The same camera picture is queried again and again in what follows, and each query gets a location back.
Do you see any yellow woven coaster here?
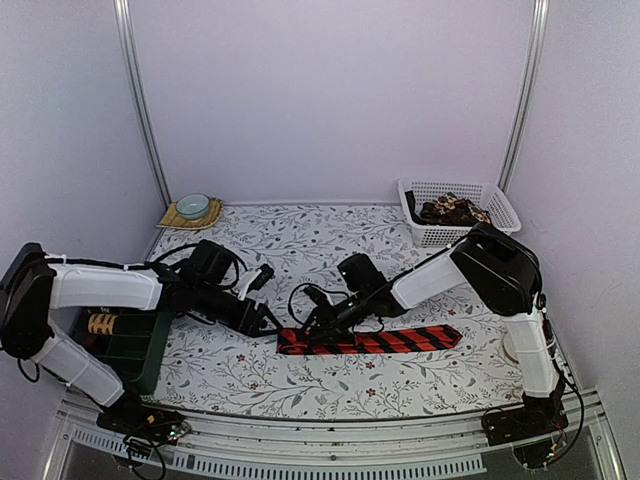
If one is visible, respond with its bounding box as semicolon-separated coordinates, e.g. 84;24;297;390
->
157;198;224;231

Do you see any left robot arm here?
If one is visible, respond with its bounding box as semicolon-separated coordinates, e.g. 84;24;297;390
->
1;240;282;434

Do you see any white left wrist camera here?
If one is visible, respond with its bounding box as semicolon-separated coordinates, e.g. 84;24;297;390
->
233;264;274;301

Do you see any floral patterned table mat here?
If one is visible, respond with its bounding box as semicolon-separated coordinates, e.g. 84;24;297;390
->
149;205;523;420

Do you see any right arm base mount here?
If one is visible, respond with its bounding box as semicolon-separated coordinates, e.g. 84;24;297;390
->
480;384;586;472

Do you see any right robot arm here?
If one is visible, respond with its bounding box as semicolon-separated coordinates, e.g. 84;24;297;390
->
302;222;564;436

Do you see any red black striped tie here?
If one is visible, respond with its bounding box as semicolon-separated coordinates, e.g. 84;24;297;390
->
276;325;462;356

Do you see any left aluminium frame post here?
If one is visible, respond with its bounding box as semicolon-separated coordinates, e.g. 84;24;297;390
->
113;0;172;208

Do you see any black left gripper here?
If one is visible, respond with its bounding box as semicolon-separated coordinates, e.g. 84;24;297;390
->
194;281;285;339

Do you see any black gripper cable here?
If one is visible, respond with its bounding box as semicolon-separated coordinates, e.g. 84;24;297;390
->
287;282;386;336
144;243;249;291

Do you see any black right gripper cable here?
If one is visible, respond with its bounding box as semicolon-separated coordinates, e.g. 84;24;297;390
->
287;282;386;336

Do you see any brown patterned tie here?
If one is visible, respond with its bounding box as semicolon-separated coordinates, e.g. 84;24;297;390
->
418;192;491;227

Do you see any white perforated plastic basket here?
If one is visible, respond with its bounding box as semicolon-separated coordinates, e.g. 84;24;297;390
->
397;177;521;248

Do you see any dark green divided organizer box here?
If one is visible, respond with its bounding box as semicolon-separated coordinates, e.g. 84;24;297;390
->
72;309;173;395

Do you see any right aluminium frame post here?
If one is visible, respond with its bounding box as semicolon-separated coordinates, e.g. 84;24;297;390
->
498;0;550;193

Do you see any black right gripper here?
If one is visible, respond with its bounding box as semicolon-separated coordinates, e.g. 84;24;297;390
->
297;288;373;343

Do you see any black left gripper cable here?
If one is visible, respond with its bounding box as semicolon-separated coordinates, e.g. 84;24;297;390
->
144;243;249;291

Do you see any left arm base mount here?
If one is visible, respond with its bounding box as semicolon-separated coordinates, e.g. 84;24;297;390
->
96;392;191;467

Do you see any light blue bowl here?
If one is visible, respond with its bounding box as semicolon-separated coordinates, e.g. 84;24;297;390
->
175;193;210;221

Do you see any aluminium frame post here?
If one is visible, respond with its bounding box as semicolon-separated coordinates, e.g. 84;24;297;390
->
498;0;550;193
113;0;172;208

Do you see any tan patterned rolled tie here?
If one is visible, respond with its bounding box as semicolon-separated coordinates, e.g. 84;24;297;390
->
87;313;118;335

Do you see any white ceramic mug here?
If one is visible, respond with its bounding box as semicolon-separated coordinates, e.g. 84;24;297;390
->
501;333;519;364

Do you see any slotted aluminium front rail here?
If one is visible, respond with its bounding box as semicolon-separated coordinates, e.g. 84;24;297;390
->
42;412;626;480

